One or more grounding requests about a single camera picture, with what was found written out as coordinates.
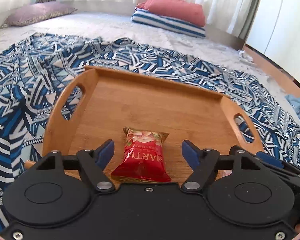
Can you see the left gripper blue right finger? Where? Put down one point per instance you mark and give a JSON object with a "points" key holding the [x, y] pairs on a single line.
{"points": [[203, 163]]}

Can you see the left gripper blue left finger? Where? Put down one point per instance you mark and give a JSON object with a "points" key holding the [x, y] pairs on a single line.
{"points": [[92, 164]]}

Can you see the red Marth snack bag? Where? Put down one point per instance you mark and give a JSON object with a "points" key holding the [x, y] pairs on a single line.
{"points": [[143, 159]]}

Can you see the wooden serving tray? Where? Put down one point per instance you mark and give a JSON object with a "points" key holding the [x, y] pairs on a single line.
{"points": [[100, 102]]}

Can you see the blue patterned blanket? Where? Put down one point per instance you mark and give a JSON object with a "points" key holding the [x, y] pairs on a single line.
{"points": [[34, 72]]}

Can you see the crumpled white tissue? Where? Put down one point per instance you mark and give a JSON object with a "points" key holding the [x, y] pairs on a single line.
{"points": [[243, 56]]}

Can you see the green drape curtain right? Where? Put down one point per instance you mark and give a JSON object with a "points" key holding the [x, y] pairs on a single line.
{"points": [[249, 20]]}

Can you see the pink red pillow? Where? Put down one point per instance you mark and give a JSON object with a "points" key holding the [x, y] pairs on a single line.
{"points": [[180, 9]]}

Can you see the white wardrobe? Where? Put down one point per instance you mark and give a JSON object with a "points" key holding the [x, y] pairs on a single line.
{"points": [[275, 33]]}

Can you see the blue white striped cushion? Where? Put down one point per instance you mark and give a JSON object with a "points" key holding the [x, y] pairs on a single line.
{"points": [[168, 23]]}

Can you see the purple floral pillow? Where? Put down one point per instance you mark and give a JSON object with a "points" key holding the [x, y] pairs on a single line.
{"points": [[38, 12]]}

